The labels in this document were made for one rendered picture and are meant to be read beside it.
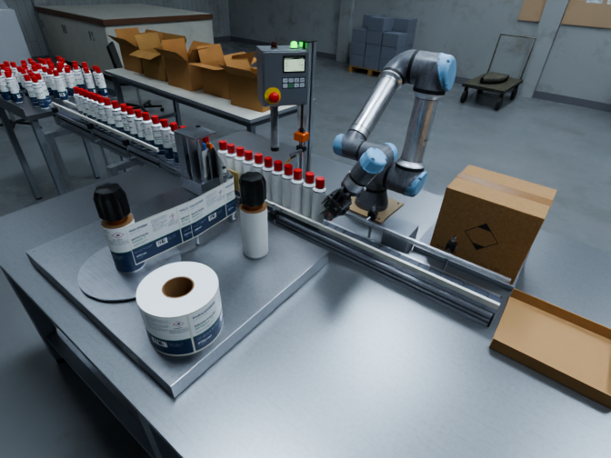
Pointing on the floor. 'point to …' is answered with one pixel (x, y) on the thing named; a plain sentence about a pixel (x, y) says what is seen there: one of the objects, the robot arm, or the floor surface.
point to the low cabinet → (95, 40)
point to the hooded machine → (12, 37)
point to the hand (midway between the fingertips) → (327, 215)
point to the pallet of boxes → (380, 42)
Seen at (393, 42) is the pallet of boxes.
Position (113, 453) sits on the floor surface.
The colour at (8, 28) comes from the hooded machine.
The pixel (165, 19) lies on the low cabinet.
